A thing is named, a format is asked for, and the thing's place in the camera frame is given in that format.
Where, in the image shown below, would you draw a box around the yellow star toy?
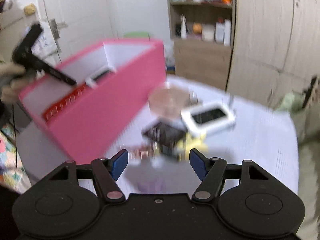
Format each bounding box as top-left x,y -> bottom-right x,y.
176,132 -> 208,159

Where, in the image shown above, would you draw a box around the silver keys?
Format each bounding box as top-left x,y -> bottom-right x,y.
128,144 -> 160,160

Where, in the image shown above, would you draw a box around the purple starfish toy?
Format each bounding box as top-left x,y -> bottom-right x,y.
137,178 -> 166,194

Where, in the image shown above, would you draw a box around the black phone battery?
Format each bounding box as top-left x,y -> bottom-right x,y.
142,121 -> 186,147

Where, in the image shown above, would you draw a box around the white portable wifi router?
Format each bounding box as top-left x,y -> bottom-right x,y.
89,67 -> 117,82

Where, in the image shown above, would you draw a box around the rose gold square tin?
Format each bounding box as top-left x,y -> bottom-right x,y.
148,81 -> 190,119

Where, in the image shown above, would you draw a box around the pink storage box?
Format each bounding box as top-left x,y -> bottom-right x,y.
20,38 -> 166,164

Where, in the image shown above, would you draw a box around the white charger cube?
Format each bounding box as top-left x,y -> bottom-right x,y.
85,78 -> 98,89

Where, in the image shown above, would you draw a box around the white gloved left hand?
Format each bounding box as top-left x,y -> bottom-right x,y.
1,62 -> 43,104

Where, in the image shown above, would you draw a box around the white plastic bag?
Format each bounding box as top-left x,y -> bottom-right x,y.
32,31 -> 57,58

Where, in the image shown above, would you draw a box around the red glasses cloth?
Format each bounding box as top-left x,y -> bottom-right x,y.
42,83 -> 89,123

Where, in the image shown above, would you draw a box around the white door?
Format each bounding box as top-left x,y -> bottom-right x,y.
39,0 -> 117,61

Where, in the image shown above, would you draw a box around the green folding board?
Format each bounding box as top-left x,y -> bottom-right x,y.
123,31 -> 150,39

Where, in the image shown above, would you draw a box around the green puffer jacket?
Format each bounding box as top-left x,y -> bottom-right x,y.
275,76 -> 319,239

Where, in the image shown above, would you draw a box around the wooden wardrobe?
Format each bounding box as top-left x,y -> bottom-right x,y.
227,0 -> 319,108

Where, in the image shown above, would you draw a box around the white jar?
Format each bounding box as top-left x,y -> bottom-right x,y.
201,24 -> 215,42

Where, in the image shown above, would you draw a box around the wooden bookshelf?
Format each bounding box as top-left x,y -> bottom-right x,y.
168,0 -> 236,90

